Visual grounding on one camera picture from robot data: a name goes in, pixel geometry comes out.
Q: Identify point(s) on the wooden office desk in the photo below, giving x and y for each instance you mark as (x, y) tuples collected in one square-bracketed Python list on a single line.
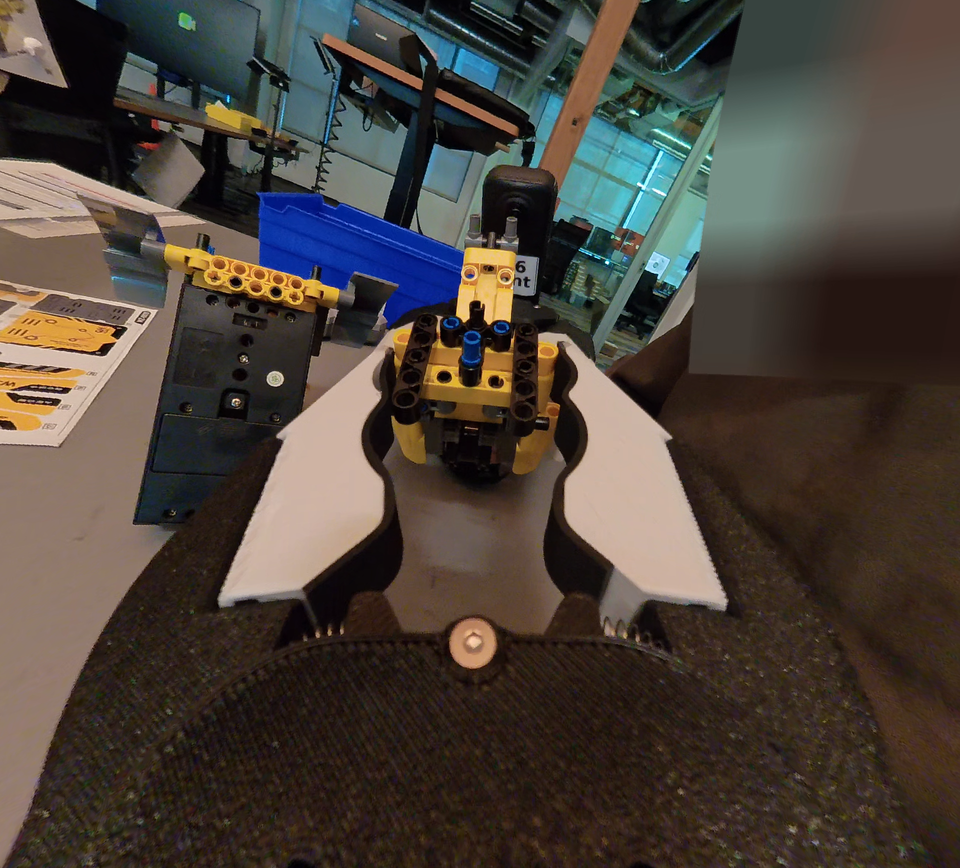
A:
[(172, 114)]

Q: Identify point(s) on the yellow box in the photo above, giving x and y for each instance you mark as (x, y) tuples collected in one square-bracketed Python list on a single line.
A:
[(232, 118)]

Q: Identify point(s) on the wooden post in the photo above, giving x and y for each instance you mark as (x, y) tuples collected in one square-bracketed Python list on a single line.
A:
[(607, 43)]

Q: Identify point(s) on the yellow toy brick assembly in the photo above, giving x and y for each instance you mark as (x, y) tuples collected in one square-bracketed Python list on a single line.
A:
[(450, 395)]

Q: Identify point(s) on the yellow sticker sheet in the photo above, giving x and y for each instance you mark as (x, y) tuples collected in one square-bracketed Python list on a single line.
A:
[(60, 358)]

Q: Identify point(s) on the wooden standing desk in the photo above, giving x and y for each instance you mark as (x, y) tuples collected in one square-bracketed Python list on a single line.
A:
[(412, 155)]

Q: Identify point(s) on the black tripod stand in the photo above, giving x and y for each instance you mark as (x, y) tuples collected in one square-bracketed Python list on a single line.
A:
[(270, 77)]

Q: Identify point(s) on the black laptop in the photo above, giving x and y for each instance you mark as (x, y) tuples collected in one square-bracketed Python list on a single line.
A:
[(382, 32)]

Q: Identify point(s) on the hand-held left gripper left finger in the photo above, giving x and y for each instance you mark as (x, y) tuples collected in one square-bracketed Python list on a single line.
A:
[(315, 493)]

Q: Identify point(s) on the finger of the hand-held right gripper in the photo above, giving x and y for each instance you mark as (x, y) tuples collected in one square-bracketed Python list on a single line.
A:
[(381, 373)]

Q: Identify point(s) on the black shoulder bag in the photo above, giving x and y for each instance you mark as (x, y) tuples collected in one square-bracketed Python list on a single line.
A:
[(480, 103)]

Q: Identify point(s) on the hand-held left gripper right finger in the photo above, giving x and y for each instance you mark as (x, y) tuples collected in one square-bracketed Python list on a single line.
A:
[(637, 493)]

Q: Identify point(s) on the black battery box toy model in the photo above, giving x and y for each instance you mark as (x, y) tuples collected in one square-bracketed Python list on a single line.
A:
[(225, 373)]

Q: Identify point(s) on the large dark monitor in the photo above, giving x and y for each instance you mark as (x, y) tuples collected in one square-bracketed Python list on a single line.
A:
[(172, 20)]

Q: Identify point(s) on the printed paper sheet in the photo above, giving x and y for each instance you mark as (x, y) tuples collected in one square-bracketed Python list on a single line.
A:
[(45, 193)]

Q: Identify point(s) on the blue bin with white tag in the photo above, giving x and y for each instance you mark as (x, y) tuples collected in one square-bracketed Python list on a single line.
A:
[(337, 245)]

